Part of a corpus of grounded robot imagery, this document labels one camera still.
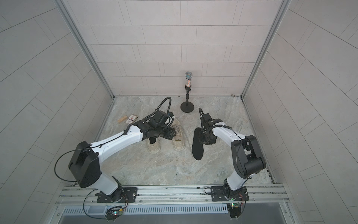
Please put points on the small wooden block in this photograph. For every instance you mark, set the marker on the small wooden block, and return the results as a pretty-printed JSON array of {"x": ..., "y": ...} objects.
[{"x": 122, "y": 119}]

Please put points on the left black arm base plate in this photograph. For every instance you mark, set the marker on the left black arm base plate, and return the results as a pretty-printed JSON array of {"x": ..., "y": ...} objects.
[{"x": 121, "y": 195}]

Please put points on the aluminium mounting rail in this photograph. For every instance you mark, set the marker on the aluminium mounting rail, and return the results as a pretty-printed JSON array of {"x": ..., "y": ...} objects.
[{"x": 176, "y": 194}]

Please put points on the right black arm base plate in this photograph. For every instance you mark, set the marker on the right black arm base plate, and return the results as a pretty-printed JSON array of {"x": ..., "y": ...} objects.
[{"x": 225, "y": 194}]

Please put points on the left controller board with cables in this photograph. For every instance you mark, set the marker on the left controller board with cables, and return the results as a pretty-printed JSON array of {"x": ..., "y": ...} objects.
[{"x": 113, "y": 213}]

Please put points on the right controller board with cables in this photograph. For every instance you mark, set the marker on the right controller board with cables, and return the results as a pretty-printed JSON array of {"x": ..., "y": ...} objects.
[{"x": 234, "y": 210}]

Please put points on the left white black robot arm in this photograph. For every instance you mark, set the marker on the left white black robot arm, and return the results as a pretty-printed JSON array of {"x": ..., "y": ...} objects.
[{"x": 85, "y": 164}]

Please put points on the controller board with cables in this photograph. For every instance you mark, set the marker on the controller board with cables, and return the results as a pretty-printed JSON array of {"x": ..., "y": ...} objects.
[
  {"x": 113, "y": 213},
  {"x": 234, "y": 210}
]

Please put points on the black insole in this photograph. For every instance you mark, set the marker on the black insole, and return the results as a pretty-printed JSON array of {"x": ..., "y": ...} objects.
[{"x": 197, "y": 147}]

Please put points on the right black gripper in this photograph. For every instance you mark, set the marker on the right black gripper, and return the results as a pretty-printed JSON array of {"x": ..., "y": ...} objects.
[{"x": 201, "y": 139}]

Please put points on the cream canvas sneaker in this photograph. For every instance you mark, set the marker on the cream canvas sneaker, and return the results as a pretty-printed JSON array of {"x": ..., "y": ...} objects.
[
  {"x": 178, "y": 140},
  {"x": 153, "y": 145}
]

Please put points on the black microphone stand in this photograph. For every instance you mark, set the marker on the black microphone stand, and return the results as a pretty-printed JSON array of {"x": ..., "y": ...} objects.
[{"x": 187, "y": 106}]

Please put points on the white perforated vent strip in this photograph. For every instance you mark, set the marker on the white perforated vent strip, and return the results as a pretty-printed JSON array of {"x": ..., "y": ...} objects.
[{"x": 149, "y": 209}]

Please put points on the small printed card box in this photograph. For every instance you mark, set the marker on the small printed card box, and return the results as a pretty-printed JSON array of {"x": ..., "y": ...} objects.
[{"x": 131, "y": 119}]

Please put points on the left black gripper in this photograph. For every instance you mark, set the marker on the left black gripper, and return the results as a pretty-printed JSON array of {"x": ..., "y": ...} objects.
[{"x": 170, "y": 135}]

